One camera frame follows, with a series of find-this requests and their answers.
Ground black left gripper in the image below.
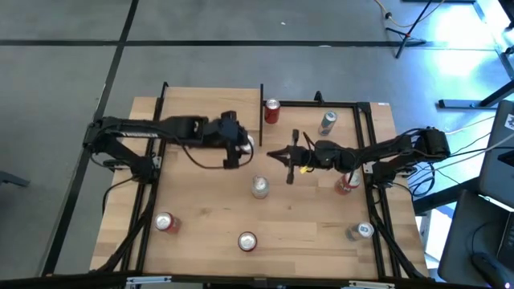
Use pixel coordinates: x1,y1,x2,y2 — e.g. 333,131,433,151
202,111,252,169

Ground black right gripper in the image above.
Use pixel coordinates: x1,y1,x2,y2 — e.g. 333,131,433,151
267,128,324,185

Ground white and red beverage can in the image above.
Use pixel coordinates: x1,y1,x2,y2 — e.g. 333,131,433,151
251,174,271,200

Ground teal slim beverage can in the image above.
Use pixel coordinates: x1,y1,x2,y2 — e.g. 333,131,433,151
318,110,339,137

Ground orange beverage can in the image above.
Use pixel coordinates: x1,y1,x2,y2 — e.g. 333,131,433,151
334,171,361,197

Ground silver and blue beverage can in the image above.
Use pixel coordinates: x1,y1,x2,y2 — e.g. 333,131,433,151
345,222,376,243

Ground black slanted table leg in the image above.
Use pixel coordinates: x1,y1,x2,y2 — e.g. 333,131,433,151
412,176,481,216

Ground black tripod stand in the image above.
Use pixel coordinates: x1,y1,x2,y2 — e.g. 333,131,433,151
384,0,447,59

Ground black desk foot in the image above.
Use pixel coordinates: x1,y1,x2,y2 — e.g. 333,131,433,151
437,79,514,110

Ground grey side desk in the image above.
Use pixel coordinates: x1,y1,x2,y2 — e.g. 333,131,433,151
437,189,514,289

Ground grey laptop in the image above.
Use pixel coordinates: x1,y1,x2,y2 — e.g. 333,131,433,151
478,100,514,210

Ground black horizontal beam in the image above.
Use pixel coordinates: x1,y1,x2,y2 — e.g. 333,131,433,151
0,272,495,289

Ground dark furniture foot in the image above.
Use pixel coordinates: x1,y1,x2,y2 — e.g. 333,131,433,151
0,169,31,188

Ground black computer mouse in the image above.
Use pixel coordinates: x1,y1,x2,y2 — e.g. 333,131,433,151
470,250,512,289

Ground black upright divider post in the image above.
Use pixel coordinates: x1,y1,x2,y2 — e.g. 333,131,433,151
259,83,265,148

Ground black aluminium table frame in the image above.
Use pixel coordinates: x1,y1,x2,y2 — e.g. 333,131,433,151
96,82,429,282

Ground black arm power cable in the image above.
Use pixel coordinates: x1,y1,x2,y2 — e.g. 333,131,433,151
101,175,140,216

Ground black cable bundle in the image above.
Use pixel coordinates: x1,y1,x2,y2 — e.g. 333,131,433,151
405,160,439,198

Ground silver metal bracket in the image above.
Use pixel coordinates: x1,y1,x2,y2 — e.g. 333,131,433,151
125,275,173,287
348,279,397,289

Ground yellow floor cable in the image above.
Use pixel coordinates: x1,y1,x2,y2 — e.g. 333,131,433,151
373,0,447,29

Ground white cable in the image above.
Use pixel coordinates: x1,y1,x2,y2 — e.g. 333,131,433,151
444,115,497,136

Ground grey cable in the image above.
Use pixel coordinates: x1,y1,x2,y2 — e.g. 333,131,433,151
435,132,514,165

